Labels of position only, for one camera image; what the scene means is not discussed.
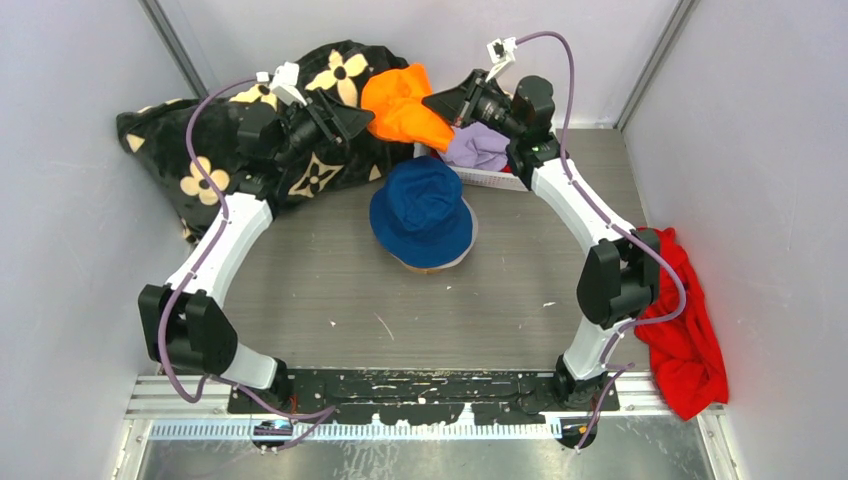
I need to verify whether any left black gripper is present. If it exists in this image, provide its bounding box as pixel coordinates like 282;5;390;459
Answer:
273;88;374;170

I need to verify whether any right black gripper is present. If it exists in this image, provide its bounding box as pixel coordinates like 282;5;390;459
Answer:
422;69;523;143

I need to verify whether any lilac bucket hat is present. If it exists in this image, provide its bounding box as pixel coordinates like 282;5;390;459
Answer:
441;122;510;172

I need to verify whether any orange bucket hat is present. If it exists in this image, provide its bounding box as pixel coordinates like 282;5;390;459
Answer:
360;63;455;152

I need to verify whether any white plastic basket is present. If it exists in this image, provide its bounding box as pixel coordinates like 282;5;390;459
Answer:
413;143;528;192

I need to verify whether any blue bucket hat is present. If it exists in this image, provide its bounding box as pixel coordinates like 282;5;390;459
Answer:
368;156;477;270

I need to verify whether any grey bucket hat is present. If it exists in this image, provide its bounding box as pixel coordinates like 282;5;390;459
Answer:
390;197;479;271

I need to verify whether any wooden hat stand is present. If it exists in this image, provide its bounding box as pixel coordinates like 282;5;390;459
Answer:
403;264;445;275

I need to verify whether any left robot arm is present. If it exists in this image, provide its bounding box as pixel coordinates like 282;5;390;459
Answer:
138;90;375;413

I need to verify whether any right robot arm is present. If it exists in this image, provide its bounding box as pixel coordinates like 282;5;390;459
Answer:
422;70;660;411

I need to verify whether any red cloth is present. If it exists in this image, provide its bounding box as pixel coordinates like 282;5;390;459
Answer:
635;228;729;421

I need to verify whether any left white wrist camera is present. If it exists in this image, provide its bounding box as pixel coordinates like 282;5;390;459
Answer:
255;62;308;105

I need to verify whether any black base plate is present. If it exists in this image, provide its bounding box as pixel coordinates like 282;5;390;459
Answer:
227;369;620;426

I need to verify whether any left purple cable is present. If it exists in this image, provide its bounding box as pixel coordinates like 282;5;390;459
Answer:
157;75;339;453

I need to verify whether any purple cable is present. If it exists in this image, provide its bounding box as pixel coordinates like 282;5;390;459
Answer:
515;31;689;452
157;75;339;453

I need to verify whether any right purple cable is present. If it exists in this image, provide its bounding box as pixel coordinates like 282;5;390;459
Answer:
515;31;689;452

